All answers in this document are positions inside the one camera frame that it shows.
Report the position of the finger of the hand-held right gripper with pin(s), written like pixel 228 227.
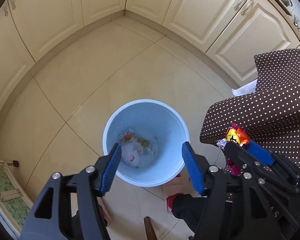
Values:
pixel 258 152
pixel 240 156

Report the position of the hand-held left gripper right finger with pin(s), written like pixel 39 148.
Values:
pixel 192 170

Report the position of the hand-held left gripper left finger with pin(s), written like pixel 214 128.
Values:
pixel 112 167

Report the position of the orange yellow candy wrapper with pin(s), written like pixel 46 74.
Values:
pixel 236 135

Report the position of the light blue trash bin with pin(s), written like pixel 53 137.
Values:
pixel 150 120

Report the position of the white crumpled plastic bag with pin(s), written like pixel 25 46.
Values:
pixel 133 153

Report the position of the small orange cap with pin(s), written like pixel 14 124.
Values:
pixel 127 137

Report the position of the clear printed plastic wrapper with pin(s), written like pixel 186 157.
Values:
pixel 143 140

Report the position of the person's right leg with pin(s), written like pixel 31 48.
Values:
pixel 187 212

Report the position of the brown polka dot tablecloth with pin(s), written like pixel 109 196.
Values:
pixel 277 100

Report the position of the white cloth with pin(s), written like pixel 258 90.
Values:
pixel 245 88

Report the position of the brown wooden chair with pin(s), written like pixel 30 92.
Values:
pixel 148 228

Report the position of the black door stopper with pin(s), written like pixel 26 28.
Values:
pixel 13 163

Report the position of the kitchen utensils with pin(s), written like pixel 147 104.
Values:
pixel 298 25

